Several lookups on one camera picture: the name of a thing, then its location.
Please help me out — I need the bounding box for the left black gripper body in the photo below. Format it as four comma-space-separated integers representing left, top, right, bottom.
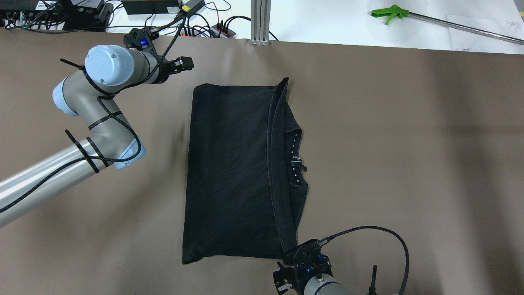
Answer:
154, 61, 174, 84

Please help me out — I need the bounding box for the grey hub with orange ports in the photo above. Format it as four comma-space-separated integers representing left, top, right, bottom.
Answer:
177, 25, 197, 37

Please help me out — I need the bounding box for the aluminium profile post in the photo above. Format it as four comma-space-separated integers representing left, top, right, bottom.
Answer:
251, 0, 271, 46

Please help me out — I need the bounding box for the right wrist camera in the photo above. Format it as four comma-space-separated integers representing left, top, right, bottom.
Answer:
282, 239, 332, 278

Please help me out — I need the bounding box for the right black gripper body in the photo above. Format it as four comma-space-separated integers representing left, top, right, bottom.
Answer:
273, 263, 303, 295

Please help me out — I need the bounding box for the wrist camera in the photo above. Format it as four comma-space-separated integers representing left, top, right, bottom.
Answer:
282, 239, 332, 278
123, 26, 160, 54

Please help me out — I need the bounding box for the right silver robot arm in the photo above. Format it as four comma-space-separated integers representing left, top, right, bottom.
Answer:
273, 263, 356, 295

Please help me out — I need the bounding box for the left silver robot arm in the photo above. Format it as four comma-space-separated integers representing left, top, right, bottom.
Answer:
1, 45, 194, 228

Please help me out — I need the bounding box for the green handled reacher tool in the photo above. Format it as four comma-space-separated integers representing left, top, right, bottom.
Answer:
370, 4, 524, 45

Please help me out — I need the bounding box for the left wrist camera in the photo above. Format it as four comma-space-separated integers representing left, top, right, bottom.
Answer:
123, 26, 160, 54

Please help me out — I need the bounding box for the black t-shirt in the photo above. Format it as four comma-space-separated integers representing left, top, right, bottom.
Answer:
182, 78, 309, 265

